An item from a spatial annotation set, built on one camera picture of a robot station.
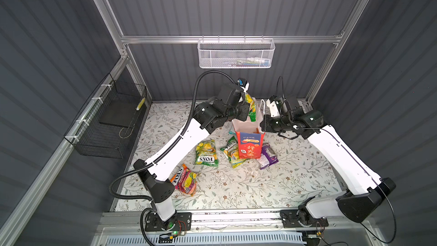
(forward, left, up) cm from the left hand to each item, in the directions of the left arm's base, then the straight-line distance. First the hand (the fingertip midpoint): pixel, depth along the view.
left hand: (249, 107), depth 66 cm
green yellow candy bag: (+2, -2, -6) cm, 6 cm away
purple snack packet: (-5, -13, -33) cm, 36 cm away
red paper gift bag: (-7, -1, -9) cm, 11 cm away
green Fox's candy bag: (-2, +20, -33) cm, 39 cm away
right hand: (-1, -7, -9) cm, 11 cm away
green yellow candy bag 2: (-1, +6, -34) cm, 35 cm away
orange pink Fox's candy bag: (-17, +29, -33) cm, 47 cm away
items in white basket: (+37, -6, -2) cm, 37 cm away
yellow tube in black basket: (+13, +51, -10) cm, 53 cm away
